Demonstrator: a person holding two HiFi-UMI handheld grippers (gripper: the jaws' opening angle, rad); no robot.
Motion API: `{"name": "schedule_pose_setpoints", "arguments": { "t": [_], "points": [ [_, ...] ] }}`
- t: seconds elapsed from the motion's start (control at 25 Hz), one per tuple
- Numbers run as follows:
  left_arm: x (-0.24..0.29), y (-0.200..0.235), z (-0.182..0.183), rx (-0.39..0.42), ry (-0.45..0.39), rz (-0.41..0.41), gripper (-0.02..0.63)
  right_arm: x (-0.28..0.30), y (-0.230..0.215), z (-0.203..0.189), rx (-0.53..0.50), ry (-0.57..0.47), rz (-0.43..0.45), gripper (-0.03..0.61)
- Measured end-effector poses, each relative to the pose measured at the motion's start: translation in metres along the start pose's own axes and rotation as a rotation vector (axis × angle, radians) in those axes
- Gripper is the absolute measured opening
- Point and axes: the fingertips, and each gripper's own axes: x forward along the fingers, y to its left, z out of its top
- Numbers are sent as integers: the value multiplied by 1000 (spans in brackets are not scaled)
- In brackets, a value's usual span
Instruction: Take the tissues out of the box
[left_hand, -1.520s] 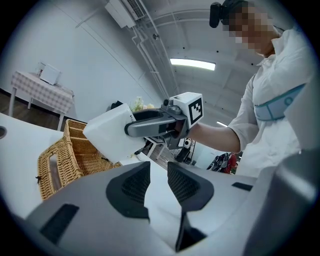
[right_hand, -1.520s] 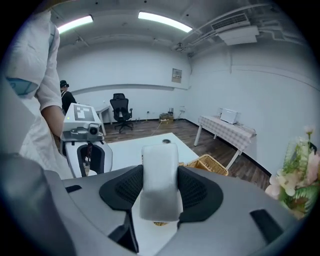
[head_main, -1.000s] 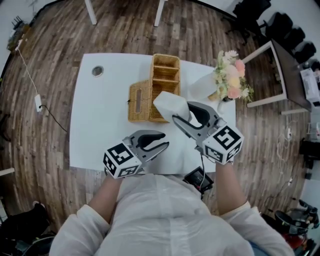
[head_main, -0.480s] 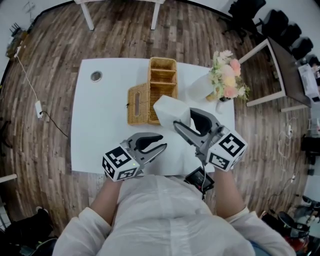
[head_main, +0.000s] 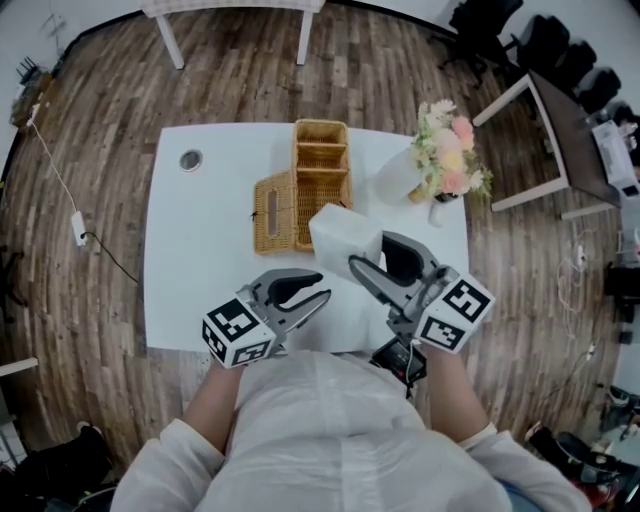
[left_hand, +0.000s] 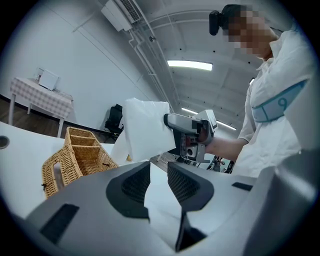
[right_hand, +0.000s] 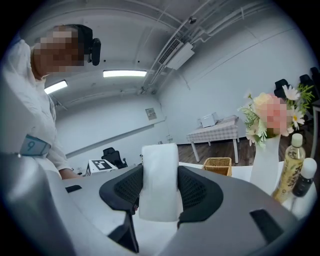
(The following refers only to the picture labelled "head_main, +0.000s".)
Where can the black bag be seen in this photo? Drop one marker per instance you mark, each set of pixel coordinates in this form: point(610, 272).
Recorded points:
point(60, 470)

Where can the black floor equipment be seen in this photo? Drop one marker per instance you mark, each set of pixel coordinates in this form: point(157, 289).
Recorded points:
point(585, 460)

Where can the brown cardboard box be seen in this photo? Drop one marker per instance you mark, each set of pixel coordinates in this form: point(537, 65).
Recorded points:
point(32, 102)

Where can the white plank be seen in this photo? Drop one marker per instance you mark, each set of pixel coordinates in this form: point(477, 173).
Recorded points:
point(17, 366)

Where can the person's left forearm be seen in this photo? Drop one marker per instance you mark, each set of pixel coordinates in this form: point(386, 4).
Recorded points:
point(215, 405)

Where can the pastel artificial flowers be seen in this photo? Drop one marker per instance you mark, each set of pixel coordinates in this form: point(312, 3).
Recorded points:
point(450, 145)

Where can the black office chair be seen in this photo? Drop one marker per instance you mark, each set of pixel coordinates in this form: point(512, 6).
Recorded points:
point(577, 64)
point(545, 39)
point(480, 27)
point(600, 91)

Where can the dark desk white frame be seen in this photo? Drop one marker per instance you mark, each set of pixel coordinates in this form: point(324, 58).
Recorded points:
point(570, 140)

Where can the black storage case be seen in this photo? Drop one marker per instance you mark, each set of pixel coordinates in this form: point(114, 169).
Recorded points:
point(622, 290)

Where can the small white container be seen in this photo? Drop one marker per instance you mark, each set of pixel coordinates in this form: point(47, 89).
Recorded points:
point(436, 215)

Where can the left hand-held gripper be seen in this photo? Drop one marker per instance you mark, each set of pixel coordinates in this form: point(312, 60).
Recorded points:
point(237, 330)

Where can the wicker basket lid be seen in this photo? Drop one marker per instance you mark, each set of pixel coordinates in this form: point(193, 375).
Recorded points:
point(280, 235)

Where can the white tissue pack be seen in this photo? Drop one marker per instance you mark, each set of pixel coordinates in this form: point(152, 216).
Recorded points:
point(340, 235)

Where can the black router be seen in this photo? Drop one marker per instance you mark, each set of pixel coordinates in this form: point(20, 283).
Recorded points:
point(27, 71)

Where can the white power strip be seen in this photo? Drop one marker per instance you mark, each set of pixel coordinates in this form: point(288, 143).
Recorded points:
point(580, 254)
point(79, 228)

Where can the person's right forearm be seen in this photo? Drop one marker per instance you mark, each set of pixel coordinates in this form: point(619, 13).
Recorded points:
point(455, 395)

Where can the wicker storage basket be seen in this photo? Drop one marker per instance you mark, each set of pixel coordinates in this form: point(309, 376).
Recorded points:
point(320, 150)

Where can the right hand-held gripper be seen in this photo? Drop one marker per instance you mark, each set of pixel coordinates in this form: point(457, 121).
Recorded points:
point(450, 315)

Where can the black battery box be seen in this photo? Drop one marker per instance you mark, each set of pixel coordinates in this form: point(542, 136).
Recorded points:
point(395, 357)

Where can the person's white coat torso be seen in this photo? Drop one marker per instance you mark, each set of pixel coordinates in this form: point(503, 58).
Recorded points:
point(325, 440)

